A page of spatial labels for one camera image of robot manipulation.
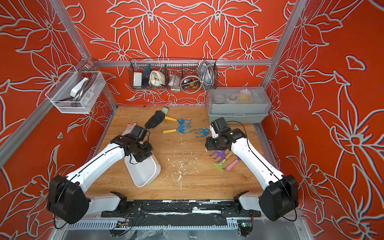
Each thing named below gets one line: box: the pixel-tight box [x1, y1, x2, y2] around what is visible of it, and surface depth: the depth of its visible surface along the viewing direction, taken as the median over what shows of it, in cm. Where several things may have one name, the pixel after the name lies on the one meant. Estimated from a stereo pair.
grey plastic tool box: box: [206, 86, 272, 124], surface depth 103 cm
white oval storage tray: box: [124, 152, 161, 188], surface depth 81 cm
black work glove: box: [145, 106, 170, 130], surface depth 112 cm
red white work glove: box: [121, 122, 138, 136], surface depth 106 cm
